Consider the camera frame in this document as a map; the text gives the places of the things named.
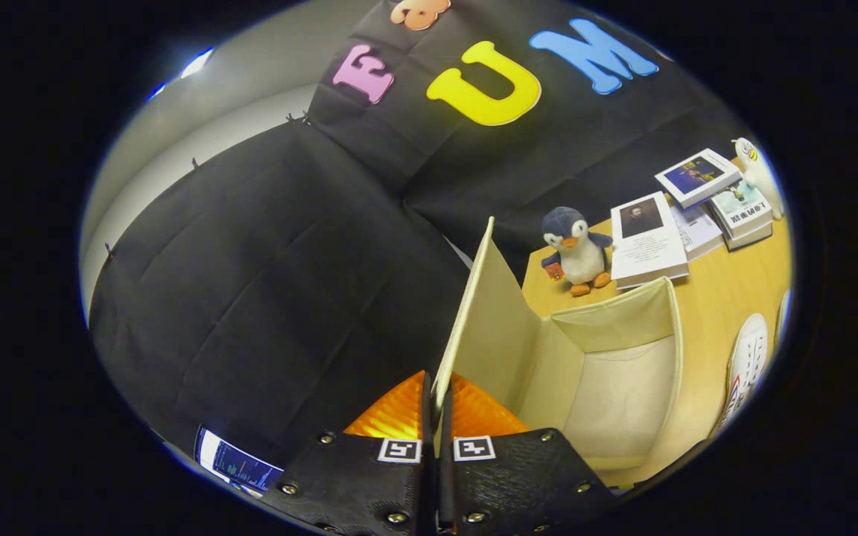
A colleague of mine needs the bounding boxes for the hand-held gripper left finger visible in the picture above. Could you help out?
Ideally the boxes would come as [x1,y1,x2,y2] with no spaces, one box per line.
[261,370,434,536]

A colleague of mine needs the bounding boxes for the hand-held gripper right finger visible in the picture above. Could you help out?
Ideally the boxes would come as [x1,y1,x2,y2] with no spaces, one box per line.
[436,372,616,536]

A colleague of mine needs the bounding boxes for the beige fabric storage box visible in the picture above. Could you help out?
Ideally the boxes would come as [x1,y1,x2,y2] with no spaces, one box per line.
[433,216,687,488]

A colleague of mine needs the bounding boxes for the white canvas shoe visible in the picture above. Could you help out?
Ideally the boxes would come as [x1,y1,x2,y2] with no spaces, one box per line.
[712,313,770,436]
[774,289,793,351]

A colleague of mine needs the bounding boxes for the penguin plush toy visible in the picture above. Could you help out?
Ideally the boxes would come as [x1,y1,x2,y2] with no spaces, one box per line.
[541,206,614,297]

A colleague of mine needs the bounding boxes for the white book with portrait cover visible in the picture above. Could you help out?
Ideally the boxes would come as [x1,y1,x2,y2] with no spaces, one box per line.
[610,191,690,290]

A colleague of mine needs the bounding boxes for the thin white booklet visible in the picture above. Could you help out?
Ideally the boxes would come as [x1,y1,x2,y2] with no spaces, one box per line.
[671,202,725,261]

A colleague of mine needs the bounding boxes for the book with dark blue picture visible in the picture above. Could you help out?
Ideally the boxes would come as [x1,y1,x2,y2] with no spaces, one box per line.
[654,147,743,209]

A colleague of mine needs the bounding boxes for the white duck plush toy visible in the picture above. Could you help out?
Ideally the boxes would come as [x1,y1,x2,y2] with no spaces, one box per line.
[732,138,785,222]

